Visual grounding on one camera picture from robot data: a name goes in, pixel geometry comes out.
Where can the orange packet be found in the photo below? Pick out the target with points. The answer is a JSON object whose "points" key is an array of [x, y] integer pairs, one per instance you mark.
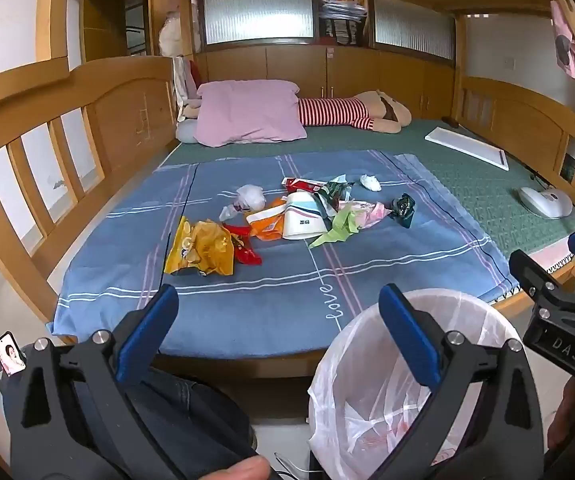
{"points": [[267, 230]]}

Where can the blue striped blanket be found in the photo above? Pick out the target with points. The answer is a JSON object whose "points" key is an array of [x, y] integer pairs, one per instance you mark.
{"points": [[267, 280]]}

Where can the green white snack packet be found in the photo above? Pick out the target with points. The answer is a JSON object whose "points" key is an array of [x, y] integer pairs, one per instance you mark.
{"points": [[335, 190]]}

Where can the person's left hand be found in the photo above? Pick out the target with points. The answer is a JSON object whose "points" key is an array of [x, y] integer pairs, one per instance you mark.
{"points": [[237, 470]]}

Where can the frosted glass window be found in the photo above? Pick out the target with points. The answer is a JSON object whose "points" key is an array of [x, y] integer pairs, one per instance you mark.
{"points": [[412, 27], [257, 15]]}

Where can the white red cloth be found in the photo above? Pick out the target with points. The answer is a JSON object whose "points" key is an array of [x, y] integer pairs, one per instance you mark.
{"points": [[185, 77]]}

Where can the white flat board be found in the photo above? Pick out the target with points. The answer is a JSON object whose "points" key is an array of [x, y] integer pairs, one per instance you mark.
{"points": [[467, 147]]}

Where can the patterned mattress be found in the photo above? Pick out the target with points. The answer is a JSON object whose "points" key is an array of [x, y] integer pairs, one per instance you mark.
{"points": [[557, 260]]}

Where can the clear plastic bag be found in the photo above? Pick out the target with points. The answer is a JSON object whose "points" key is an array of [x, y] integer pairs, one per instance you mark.
{"points": [[250, 197]]}

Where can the wooden wall cabinet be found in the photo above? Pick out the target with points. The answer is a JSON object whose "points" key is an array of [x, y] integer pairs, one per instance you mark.
{"points": [[357, 75]]}

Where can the dark green wrapper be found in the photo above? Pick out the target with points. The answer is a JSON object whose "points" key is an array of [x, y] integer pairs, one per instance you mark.
{"points": [[402, 209]]}

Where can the red wrapper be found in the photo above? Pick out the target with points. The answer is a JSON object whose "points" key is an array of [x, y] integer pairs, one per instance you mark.
{"points": [[245, 255]]}

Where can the red white box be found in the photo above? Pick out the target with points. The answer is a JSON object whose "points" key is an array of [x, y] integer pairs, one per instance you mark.
{"points": [[300, 183]]}

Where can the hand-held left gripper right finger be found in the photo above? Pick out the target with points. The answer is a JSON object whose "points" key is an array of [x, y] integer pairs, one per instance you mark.
{"points": [[407, 335]]}

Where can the pale blue cushion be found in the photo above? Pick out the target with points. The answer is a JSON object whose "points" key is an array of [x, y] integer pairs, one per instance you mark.
{"points": [[185, 132]]}

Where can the white plush toy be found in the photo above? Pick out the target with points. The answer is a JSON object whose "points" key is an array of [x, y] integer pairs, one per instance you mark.
{"points": [[170, 35]]}

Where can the white wall socket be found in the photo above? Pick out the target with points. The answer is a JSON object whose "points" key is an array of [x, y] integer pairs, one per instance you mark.
{"points": [[510, 63]]}

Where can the yellow snack bag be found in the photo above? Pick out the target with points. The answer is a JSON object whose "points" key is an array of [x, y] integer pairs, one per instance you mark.
{"points": [[202, 250]]}

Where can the waste bin with plastic liner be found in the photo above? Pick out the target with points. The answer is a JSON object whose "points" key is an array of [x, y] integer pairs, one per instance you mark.
{"points": [[367, 360]]}

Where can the white tissue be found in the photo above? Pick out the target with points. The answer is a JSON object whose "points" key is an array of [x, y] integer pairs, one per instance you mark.
{"points": [[370, 182]]}

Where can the pink wrapper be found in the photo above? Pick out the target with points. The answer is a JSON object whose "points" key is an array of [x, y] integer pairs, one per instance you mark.
{"points": [[367, 212]]}

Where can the light green wrapper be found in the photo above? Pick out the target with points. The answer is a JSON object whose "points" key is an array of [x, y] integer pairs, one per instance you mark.
{"points": [[340, 230]]}

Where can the black smartphone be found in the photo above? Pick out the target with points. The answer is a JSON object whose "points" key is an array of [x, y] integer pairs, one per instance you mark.
{"points": [[10, 355]]}

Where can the wooden bunk bed frame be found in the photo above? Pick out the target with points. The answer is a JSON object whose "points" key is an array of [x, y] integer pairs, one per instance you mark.
{"points": [[117, 110]]}

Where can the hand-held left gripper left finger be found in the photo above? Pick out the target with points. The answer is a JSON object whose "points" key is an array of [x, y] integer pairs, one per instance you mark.
{"points": [[142, 330]]}

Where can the pink pillow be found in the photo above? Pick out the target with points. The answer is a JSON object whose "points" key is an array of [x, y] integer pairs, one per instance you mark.
{"points": [[247, 110]]}

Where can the striped plush doll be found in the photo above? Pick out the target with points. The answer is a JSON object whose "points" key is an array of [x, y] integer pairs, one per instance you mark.
{"points": [[332, 110]]}

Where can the white paper cup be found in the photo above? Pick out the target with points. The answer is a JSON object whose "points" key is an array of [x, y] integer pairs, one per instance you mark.
{"points": [[302, 222]]}

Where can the person's dark trouser leg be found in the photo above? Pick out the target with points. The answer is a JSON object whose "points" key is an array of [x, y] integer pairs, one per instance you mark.
{"points": [[187, 410]]}

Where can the green patterned bed mat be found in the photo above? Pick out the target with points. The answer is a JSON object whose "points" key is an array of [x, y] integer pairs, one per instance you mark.
{"points": [[467, 185]]}

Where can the white rounded cushion device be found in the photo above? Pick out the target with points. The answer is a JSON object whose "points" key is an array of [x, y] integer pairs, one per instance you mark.
{"points": [[545, 202]]}

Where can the pink hanging cloth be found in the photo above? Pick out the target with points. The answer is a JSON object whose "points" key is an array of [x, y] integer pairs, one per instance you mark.
{"points": [[565, 40]]}

